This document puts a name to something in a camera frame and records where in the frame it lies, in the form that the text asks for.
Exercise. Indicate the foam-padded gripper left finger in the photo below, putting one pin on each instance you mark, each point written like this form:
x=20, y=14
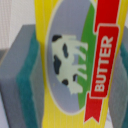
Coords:
x=21, y=81

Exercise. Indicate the yellow butter box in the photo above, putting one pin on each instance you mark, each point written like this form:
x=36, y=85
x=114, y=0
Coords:
x=78, y=44

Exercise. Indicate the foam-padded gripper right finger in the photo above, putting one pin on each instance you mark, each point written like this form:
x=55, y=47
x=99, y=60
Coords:
x=118, y=102

